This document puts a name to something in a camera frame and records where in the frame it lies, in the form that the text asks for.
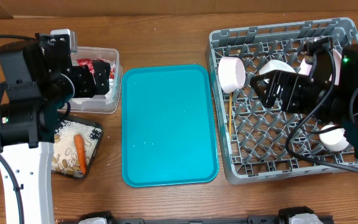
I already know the teal serving tray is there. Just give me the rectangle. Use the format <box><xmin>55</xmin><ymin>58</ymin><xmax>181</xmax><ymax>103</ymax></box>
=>
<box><xmin>122</xmin><ymin>64</ymin><xmax>219</xmax><ymax>187</ymax></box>

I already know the red snack wrapper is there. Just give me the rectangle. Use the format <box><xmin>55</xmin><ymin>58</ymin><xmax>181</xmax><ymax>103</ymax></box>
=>
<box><xmin>76</xmin><ymin>58</ymin><xmax>116</xmax><ymax>79</ymax></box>

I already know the white cup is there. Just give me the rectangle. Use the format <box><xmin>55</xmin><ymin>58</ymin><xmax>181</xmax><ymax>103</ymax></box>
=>
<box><xmin>259</xmin><ymin>60</ymin><xmax>295</xmax><ymax>75</ymax></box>

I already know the black plastic tray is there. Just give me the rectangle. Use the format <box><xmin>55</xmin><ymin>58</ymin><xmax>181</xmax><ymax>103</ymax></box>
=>
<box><xmin>50</xmin><ymin>114</ymin><xmax>104</xmax><ymax>180</ymax></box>

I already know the large pink plate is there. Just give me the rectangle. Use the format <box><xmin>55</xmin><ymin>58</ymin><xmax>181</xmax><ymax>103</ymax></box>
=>
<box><xmin>298</xmin><ymin>49</ymin><xmax>342</xmax><ymax>85</ymax></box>

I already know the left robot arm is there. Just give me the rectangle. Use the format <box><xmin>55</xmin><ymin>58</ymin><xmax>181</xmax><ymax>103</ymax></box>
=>
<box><xmin>0</xmin><ymin>29</ymin><xmax>110</xmax><ymax>223</ymax></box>

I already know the wooden chopstick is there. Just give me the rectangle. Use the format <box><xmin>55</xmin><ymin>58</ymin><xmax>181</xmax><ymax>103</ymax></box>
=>
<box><xmin>228</xmin><ymin>93</ymin><xmax>232</xmax><ymax>141</ymax></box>

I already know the pile of food scraps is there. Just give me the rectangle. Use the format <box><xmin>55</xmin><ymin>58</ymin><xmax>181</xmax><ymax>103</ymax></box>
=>
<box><xmin>51</xmin><ymin>120</ymin><xmax>103</xmax><ymax>179</ymax></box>

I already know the clear plastic bin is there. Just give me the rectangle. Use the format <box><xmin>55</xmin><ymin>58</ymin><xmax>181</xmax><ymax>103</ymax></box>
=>
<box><xmin>69</xmin><ymin>47</ymin><xmax>122</xmax><ymax>114</ymax></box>

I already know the grey dishwasher rack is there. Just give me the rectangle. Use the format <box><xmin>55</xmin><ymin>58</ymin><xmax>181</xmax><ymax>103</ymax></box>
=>
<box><xmin>207</xmin><ymin>17</ymin><xmax>358</xmax><ymax>184</ymax></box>

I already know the orange carrot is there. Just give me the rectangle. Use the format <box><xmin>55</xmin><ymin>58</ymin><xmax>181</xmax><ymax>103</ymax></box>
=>
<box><xmin>73</xmin><ymin>134</ymin><xmax>86</xmax><ymax>174</ymax></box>

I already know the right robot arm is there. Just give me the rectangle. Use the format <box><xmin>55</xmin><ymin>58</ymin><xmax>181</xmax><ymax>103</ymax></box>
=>
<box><xmin>250</xmin><ymin>37</ymin><xmax>358</xmax><ymax>173</ymax></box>

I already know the bowl with food scraps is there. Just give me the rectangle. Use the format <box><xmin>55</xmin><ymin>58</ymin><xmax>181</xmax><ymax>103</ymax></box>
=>
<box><xmin>218</xmin><ymin>57</ymin><xmax>246</xmax><ymax>94</ymax></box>

